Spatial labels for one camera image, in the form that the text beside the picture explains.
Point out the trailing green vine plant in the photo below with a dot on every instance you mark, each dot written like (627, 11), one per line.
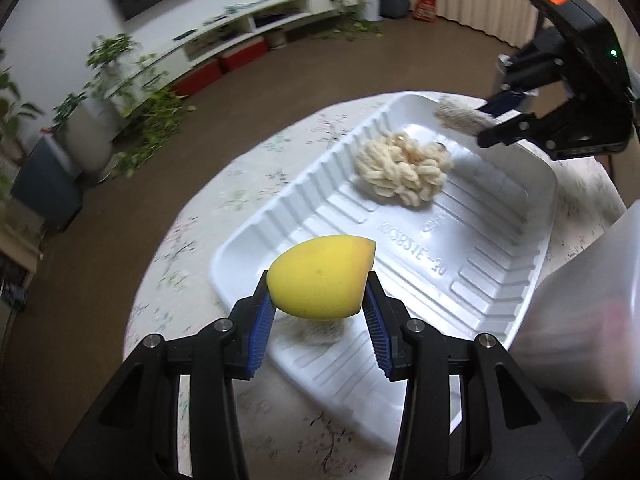
(155, 120)

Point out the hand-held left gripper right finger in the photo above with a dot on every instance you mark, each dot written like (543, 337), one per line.
(378, 332)

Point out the translucent jar with black lid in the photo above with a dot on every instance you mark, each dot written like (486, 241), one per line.
(585, 310)

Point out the round floral tablecloth table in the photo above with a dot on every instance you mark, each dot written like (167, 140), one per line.
(210, 200)

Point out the red snack bag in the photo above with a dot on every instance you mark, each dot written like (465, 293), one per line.
(425, 9)

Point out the yellow egg-shaped sponge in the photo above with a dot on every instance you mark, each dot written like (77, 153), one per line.
(320, 277)

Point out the white television cabinet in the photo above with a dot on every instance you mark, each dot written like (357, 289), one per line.
(280, 7)

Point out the plant in white ribbed planter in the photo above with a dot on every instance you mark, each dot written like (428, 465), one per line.
(90, 135)

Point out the red storage box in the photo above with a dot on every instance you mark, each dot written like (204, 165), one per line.
(200, 77)
(245, 55)

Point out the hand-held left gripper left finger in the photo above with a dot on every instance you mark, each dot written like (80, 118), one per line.
(260, 332)

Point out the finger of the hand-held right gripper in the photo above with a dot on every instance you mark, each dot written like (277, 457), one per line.
(500, 104)
(505, 134)

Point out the tall plant in blue planter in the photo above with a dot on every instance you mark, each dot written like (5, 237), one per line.
(47, 185)

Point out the white plastic tray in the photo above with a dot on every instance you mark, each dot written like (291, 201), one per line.
(450, 240)

